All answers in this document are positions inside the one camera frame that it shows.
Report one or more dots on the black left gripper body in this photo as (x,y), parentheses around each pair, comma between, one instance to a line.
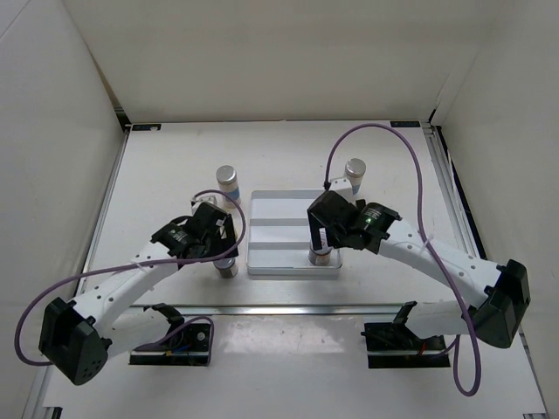
(210,248)

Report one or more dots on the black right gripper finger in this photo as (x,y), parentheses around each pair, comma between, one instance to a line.
(339,237)
(317,234)

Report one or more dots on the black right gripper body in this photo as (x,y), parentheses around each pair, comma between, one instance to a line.
(360,205)

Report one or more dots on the white-lid spice jar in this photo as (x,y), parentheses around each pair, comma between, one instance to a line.
(319,257)
(226,267)

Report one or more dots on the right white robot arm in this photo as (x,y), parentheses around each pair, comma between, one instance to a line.
(490,299)

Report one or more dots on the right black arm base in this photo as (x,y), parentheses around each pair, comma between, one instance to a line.
(390,345)

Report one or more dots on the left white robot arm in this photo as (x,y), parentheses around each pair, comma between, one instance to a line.
(79,336)

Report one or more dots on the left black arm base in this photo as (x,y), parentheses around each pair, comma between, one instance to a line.
(189,342)

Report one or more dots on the white divided tray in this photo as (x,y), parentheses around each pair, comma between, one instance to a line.
(279,236)

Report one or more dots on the right blue-label salt shaker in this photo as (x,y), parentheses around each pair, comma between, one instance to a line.
(355,170)

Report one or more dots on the blue-label salt shaker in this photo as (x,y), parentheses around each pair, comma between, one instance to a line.
(355,170)
(227,180)

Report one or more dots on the left blue-label salt shaker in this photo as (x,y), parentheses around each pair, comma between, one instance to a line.
(227,180)

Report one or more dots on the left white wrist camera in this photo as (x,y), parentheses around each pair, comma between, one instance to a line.
(197,201)

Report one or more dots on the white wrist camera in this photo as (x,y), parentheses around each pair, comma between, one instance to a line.
(197,201)
(341,186)

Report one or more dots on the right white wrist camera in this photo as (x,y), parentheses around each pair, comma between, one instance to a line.
(341,186)

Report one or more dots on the aluminium table edge rail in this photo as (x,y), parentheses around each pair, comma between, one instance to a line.
(262,309)

